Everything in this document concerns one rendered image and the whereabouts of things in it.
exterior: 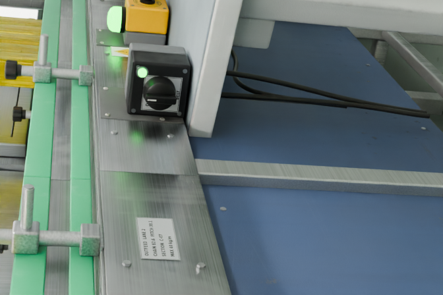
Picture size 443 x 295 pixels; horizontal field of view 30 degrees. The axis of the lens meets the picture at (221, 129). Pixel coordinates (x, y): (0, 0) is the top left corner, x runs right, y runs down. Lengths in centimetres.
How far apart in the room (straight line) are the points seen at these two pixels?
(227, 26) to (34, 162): 29
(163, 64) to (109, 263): 38
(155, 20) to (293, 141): 35
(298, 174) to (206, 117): 16
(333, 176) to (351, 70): 48
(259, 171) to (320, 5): 23
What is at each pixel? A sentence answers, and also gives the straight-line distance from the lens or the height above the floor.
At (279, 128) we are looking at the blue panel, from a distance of 123.
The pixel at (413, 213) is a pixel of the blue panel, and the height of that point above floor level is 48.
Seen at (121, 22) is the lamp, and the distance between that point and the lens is 141.
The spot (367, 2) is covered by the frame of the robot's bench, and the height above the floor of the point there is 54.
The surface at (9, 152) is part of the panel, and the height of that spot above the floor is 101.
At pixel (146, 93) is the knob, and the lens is 112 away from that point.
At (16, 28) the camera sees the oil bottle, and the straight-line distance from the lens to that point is 184.
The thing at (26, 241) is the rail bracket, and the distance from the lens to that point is 86.
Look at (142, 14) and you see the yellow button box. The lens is 140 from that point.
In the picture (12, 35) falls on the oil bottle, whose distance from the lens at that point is 179.
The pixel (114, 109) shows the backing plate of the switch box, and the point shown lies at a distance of 116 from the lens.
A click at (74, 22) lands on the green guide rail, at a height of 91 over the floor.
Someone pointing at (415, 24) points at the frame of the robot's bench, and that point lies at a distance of 116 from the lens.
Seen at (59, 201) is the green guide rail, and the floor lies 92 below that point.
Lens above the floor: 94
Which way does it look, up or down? 12 degrees down
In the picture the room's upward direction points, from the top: 86 degrees counter-clockwise
